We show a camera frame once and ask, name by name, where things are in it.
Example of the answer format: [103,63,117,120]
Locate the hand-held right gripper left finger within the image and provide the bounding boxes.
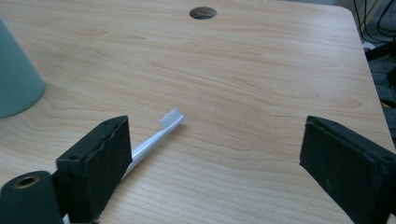
[55,115,134,224]

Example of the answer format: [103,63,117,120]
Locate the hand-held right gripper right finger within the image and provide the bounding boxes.
[299,115,396,224]

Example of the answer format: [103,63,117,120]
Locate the white toothbrush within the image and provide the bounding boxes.
[62,107,185,224]

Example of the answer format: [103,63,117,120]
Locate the teal cup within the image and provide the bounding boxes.
[0,19,47,119]

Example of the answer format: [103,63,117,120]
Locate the black cables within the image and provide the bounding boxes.
[353,0,396,110]

